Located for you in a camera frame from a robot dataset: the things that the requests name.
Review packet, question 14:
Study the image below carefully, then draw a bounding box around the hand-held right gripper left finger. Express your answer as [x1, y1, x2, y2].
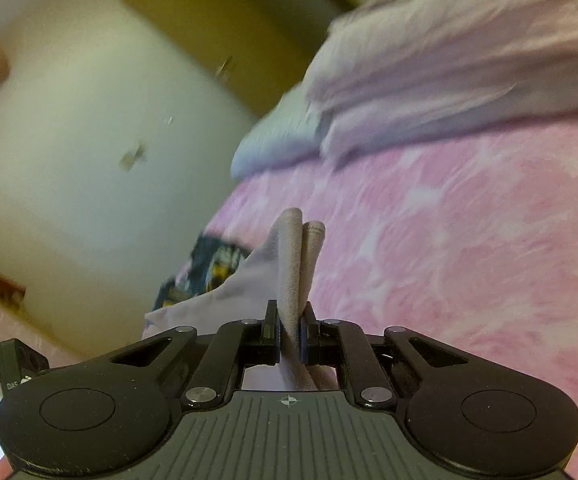
[110, 300, 283, 411]

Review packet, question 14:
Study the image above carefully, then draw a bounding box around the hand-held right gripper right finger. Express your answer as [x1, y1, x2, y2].
[299, 302, 470, 409]

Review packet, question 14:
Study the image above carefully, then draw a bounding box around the grey t-shirt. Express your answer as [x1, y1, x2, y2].
[144, 207, 341, 392]

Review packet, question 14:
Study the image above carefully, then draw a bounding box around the dark printed cloth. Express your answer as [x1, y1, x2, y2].
[151, 232, 251, 313]

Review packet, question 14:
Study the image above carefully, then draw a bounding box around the pink floral blanket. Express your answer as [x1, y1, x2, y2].
[174, 110, 578, 480]

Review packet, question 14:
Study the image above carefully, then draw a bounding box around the light blue pillow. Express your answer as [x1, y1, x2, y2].
[231, 87, 332, 181]

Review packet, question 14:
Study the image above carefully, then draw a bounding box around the wooden door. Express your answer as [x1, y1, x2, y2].
[118, 0, 365, 117]

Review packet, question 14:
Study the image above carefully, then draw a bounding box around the pale pink folded quilt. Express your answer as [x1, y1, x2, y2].
[303, 0, 578, 163]

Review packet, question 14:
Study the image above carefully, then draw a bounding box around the small wall hook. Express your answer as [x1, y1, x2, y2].
[119, 142, 149, 173]

